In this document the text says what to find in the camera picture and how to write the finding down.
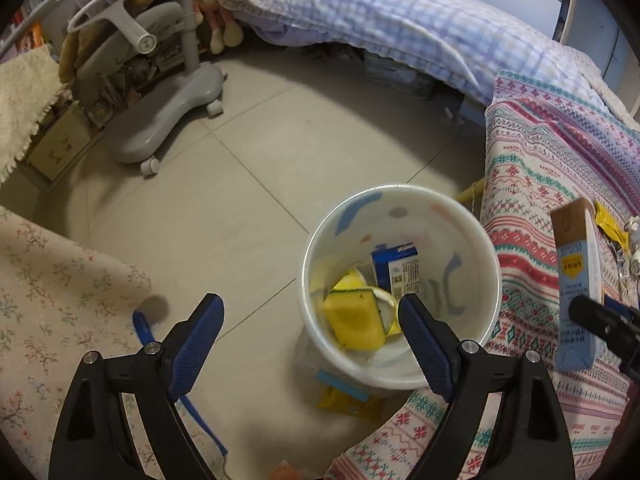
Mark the light blue drink carton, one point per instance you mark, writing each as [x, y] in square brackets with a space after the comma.
[575, 265]

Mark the orange packet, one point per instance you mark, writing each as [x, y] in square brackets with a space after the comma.
[285, 472]

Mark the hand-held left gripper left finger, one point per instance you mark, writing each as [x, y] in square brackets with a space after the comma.
[195, 347]

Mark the cream fringed rug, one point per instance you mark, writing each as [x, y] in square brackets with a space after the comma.
[22, 100]

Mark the white bed frame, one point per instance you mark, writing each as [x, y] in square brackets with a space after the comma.
[582, 15]

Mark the blue and white small box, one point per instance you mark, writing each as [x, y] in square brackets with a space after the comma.
[397, 270]

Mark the yellow curved scrap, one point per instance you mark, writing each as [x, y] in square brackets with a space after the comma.
[350, 280]

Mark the yellow sponge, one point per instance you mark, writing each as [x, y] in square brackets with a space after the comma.
[352, 317]

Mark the purple checked duvet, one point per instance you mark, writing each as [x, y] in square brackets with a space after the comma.
[400, 15]

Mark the storage boxes under bed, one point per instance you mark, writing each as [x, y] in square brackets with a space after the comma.
[395, 72]

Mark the grey study chair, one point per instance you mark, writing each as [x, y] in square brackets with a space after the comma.
[155, 120]

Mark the yellow snack packet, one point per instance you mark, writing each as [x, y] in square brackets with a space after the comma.
[345, 402]

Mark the shelf of books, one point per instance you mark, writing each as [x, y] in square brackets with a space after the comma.
[30, 10]

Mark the red and teal patterned blanket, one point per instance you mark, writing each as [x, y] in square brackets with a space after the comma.
[530, 160]

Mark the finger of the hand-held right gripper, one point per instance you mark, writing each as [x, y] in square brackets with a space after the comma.
[595, 322]
[619, 306]

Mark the white plastic bucket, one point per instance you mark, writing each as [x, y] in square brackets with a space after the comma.
[450, 232]

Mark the cardboard box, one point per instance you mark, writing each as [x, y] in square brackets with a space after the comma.
[57, 142]

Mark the yellow rod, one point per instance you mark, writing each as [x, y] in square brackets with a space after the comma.
[472, 192]

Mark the yellow wrapper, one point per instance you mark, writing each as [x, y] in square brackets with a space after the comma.
[610, 222]

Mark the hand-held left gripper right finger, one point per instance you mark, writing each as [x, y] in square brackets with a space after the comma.
[427, 347]

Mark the floral beige cloth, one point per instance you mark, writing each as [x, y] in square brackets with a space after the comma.
[55, 290]

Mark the brown plush toy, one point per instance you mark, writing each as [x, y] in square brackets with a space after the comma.
[92, 45]

